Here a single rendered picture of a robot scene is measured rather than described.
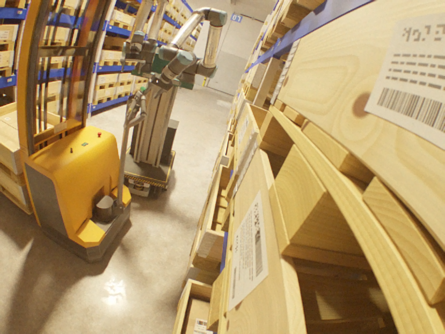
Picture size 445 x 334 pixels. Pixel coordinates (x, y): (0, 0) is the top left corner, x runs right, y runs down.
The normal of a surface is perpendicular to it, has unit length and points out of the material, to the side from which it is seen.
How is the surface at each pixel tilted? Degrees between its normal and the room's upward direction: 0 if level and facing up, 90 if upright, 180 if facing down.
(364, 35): 90
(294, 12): 90
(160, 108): 90
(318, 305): 0
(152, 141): 90
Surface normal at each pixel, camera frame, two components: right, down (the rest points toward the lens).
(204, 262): -0.08, 0.43
